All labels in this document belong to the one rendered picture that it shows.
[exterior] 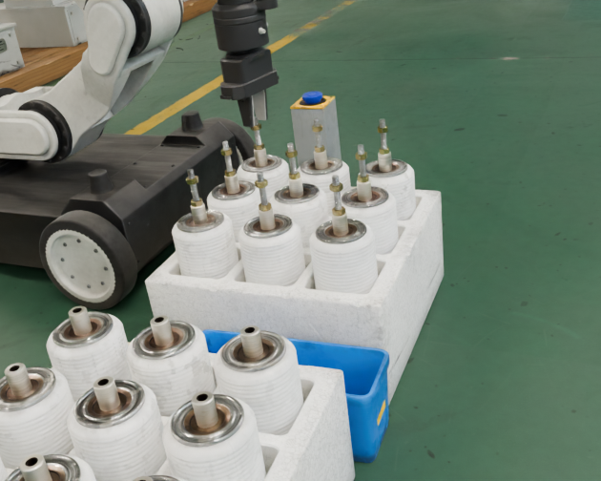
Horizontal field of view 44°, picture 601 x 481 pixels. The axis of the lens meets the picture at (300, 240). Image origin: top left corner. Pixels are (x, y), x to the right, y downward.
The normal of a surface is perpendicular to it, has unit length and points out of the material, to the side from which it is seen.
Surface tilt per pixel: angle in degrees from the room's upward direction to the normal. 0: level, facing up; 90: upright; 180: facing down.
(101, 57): 90
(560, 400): 0
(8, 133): 90
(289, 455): 0
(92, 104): 90
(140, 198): 46
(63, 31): 90
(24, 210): 0
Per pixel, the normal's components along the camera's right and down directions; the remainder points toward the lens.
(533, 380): -0.12, -0.88
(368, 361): -0.34, 0.44
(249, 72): 0.79, 0.19
